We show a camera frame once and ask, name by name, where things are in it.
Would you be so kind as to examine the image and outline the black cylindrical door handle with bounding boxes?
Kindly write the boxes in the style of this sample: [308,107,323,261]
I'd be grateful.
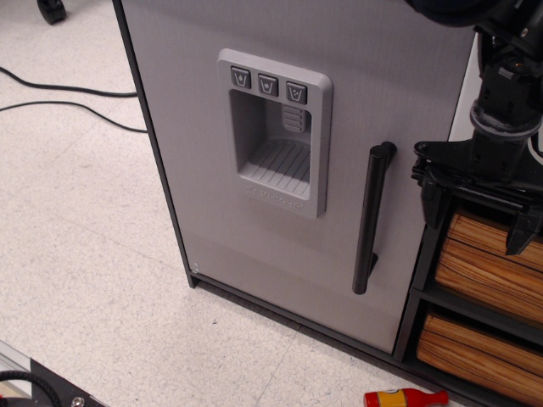
[352,142,397,295]

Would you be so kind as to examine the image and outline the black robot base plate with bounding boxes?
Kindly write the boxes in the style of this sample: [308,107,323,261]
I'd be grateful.
[31,359,105,407]

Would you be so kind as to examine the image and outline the lower woven wooden basket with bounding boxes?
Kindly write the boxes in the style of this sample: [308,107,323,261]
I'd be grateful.
[417,314,542,406]

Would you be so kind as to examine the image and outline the red toy ketchup bottle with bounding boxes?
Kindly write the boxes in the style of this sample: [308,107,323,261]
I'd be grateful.
[363,388,449,407]

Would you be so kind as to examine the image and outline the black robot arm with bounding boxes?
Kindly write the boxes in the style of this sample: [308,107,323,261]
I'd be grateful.
[410,1,542,255]

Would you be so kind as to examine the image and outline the black floor cable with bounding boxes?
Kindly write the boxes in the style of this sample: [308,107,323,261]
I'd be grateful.
[0,66,138,98]
[0,100,148,134]

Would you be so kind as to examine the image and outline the black braided base cable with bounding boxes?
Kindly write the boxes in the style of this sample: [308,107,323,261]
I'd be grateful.
[0,369,63,407]

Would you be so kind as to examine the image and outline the dark grey fridge cabinet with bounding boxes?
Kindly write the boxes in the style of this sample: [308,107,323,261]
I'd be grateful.
[111,0,543,407]

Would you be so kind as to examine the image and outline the grey water dispenser panel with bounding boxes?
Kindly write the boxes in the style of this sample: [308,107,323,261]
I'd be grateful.
[217,48,333,219]

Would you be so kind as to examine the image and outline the grey toy fridge door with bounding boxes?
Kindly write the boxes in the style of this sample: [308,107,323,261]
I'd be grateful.
[115,1,473,353]

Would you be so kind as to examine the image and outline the woven wooden basket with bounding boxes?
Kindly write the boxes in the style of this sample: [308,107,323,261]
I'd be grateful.
[417,314,542,406]
[435,212,542,326]

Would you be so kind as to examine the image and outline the black caster wheel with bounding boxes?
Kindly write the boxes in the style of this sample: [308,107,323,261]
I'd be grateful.
[36,0,67,25]

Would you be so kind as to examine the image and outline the upper woven wooden basket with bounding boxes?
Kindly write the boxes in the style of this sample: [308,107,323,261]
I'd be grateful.
[435,212,542,326]

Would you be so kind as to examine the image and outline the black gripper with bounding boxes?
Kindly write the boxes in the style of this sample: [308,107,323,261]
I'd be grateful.
[412,131,542,255]

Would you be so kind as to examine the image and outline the upper black floor cable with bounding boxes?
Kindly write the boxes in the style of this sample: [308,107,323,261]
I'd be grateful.
[0,66,138,98]

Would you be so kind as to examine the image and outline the lower black floor cable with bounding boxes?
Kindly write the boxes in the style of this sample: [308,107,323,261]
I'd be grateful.
[0,100,148,134]

